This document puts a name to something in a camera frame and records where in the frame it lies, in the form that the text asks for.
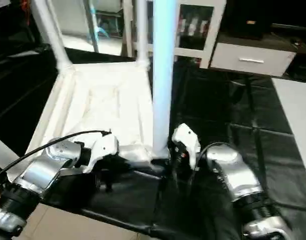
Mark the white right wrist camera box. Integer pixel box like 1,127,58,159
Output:
171,123,201,171

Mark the white drawer unit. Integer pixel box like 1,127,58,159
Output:
210,42,298,77

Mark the white glass door cabinet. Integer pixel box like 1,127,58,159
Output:
123,0,226,69

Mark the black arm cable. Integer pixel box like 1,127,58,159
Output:
170,142,229,197
0,130,112,182

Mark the blue plastic stool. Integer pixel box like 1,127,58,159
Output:
92,24,111,42

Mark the black speaker box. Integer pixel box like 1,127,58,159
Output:
228,0,271,40

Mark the white flat board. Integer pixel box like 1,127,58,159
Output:
271,77,306,177

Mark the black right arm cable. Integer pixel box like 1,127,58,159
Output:
170,142,229,197

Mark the white plastic table leg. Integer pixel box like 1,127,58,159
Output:
135,0,150,67
30,0,74,72
0,132,19,171
151,0,178,161

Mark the black table mat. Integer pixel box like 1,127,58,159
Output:
0,44,306,240

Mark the dark TV stand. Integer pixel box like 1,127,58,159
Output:
288,30,306,81

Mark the white plastic table top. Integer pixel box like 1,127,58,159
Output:
7,60,171,182

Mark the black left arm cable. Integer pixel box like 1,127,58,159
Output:
0,130,112,182

